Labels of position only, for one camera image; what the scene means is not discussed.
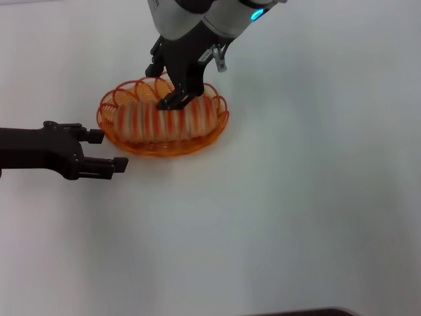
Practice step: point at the orange striped bread loaf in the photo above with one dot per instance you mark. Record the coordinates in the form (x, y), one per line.
(148, 121)

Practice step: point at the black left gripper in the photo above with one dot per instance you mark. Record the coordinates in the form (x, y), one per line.
(39, 148)

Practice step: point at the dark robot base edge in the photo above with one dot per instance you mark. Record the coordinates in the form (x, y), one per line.
(306, 312)

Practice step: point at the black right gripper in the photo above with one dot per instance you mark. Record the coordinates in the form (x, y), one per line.
(187, 62)

